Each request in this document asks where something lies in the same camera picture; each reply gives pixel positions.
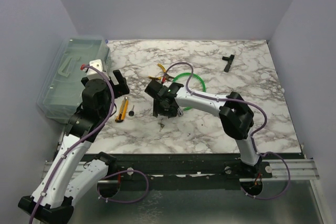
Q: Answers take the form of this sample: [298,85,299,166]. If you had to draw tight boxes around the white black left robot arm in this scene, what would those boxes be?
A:
[18,70,130,223]

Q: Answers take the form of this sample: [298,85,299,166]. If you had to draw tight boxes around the small silver key bunch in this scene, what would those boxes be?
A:
[158,122,165,131]

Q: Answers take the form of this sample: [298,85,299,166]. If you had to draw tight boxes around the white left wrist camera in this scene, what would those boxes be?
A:
[80,59,108,80]

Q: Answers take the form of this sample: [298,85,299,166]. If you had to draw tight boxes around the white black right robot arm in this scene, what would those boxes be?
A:
[145,80,261,178]

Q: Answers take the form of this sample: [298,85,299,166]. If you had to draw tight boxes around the black T-shaped tool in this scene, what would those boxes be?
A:
[222,55,235,73]

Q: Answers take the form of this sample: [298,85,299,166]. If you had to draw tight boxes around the clear plastic storage box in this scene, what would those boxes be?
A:
[37,36,111,124]

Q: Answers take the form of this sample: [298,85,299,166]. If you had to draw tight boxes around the yellow handled pliers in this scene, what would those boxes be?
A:
[148,63,175,82]

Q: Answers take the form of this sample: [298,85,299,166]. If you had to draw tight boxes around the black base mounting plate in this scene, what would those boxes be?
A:
[78,152,274,192]

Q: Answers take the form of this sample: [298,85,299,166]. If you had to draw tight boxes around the yellow utility knife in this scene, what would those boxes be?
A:
[115,97,129,123]

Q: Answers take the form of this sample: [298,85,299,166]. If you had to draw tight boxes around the green cable lock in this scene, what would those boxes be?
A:
[173,72,206,116]

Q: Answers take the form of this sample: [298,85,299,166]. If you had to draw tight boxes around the black head key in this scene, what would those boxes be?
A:
[128,105,134,116]

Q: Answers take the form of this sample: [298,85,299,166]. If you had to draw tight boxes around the aluminium rail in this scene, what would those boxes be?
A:
[42,159,319,182]

